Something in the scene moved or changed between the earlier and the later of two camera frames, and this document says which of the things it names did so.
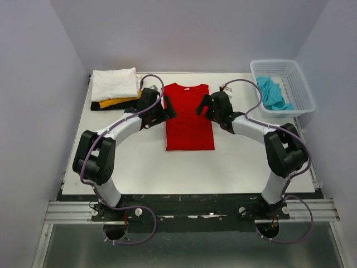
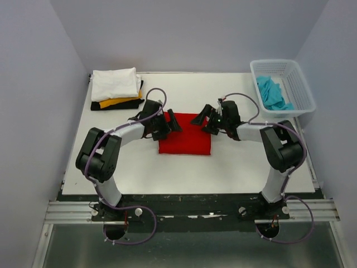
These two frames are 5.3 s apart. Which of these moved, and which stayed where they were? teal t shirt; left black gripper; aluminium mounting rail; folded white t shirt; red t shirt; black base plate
Moved: left black gripper; red t shirt
Stayed: black base plate; teal t shirt; aluminium mounting rail; folded white t shirt
